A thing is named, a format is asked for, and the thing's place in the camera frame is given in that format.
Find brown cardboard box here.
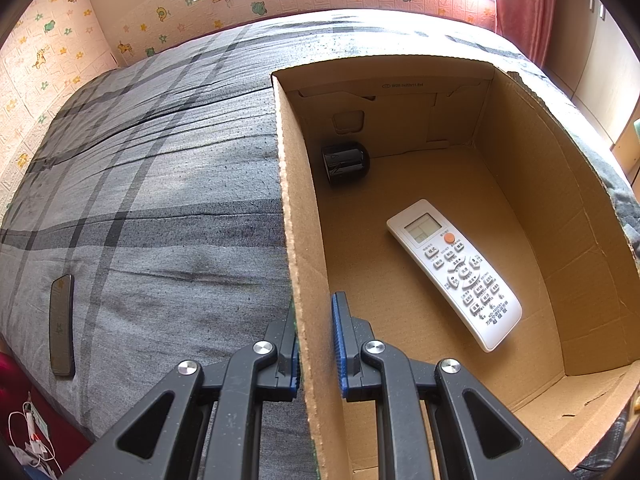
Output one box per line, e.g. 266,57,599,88
272,55,639,479

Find red curtain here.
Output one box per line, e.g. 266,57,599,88
496,0,556,67

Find white air conditioner remote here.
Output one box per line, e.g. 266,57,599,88
386,200,522,352

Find white cable on floor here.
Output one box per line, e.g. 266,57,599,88
6,398,64,478

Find beige wardrobe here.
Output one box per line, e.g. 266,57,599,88
544,0,639,184

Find black cylinder object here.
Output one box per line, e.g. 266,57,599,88
321,141,370,184

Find black smartphone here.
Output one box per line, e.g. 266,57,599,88
49,274,75,379

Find grey plaid bed blanket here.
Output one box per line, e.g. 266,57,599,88
1,10,639,479

